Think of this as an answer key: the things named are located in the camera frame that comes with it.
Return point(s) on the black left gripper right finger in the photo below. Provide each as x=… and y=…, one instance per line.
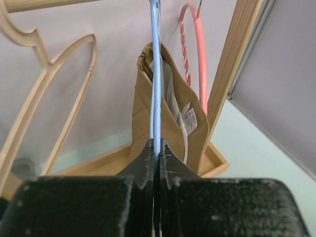
x=191, y=206

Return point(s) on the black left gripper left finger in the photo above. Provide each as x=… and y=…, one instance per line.
x=85, y=206

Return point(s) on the tan brown skirt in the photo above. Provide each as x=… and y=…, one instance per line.
x=172, y=102

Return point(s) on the light blue wire hanger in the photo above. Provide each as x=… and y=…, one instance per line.
x=155, y=117

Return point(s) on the beige wooden hanger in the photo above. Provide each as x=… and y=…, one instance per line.
x=50, y=67

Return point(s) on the pink plastic hanger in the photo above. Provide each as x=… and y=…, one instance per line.
x=194, y=112

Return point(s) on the wooden clothes rack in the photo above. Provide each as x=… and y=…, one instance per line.
x=76, y=85

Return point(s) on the grey plastic bin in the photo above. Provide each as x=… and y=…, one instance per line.
x=23, y=168

